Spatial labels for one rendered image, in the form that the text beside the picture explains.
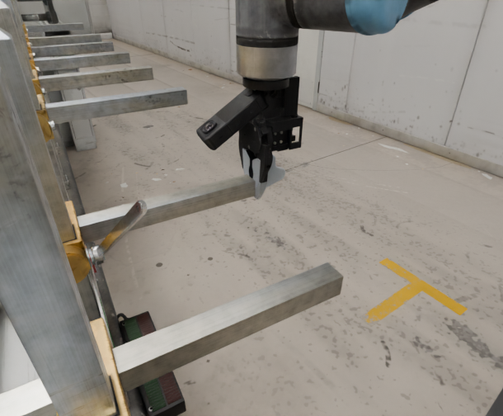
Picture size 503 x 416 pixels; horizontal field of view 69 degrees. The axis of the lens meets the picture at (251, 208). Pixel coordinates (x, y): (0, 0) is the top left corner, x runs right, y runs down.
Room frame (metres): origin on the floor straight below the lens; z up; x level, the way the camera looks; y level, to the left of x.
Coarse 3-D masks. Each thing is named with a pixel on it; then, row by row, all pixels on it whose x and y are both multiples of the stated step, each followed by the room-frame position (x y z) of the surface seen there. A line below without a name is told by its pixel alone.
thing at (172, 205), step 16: (240, 176) 0.57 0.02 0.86; (176, 192) 0.51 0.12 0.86; (192, 192) 0.51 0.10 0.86; (208, 192) 0.51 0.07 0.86; (224, 192) 0.52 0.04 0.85; (240, 192) 0.54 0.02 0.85; (112, 208) 0.46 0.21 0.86; (128, 208) 0.46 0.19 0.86; (160, 208) 0.47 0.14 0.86; (176, 208) 0.48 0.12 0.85; (192, 208) 0.50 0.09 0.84; (208, 208) 0.51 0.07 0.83; (80, 224) 0.42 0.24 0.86; (96, 224) 0.43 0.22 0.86; (112, 224) 0.44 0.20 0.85; (144, 224) 0.46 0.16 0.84
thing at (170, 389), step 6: (138, 318) 0.39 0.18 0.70; (144, 318) 0.39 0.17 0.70; (144, 324) 0.38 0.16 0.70; (150, 324) 0.38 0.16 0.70; (144, 330) 0.37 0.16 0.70; (150, 330) 0.37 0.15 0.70; (168, 372) 0.30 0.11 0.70; (162, 378) 0.29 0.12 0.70; (168, 378) 0.29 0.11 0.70; (162, 384) 0.28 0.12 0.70; (168, 384) 0.28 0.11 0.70; (174, 384) 0.28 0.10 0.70; (168, 390) 0.27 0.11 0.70; (174, 390) 0.27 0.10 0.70; (168, 396) 0.27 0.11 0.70; (174, 396) 0.27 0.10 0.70; (180, 396) 0.27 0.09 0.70; (168, 402) 0.26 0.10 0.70
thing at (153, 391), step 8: (128, 320) 0.39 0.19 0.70; (128, 328) 0.37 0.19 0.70; (136, 328) 0.37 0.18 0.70; (128, 336) 0.36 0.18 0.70; (136, 336) 0.36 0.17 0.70; (144, 384) 0.28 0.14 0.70; (152, 384) 0.28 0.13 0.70; (152, 392) 0.27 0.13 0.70; (160, 392) 0.27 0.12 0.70; (152, 400) 0.26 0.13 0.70; (160, 400) 0.26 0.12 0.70; (160, 408) 0.25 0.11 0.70
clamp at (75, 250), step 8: (72, 208) 0.45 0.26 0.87; (72, 216) 0.43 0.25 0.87; (72, 224) 0.41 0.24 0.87; (80, 232) 0.39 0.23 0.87; (72, 240) 0.37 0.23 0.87; (80, 240) 0.37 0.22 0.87; (64, 248) 0.35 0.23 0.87; (72, 248) 0.36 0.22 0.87; (80, 248) 0.37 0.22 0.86; (72, 256) 0.35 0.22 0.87; (80, 256) 0.35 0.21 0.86; (72, 264) 0.35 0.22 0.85; (80, 264) 0.35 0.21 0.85; (88, 264) 0.36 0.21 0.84; (80, 272) 0.35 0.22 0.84; (80, 280) 0.35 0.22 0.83
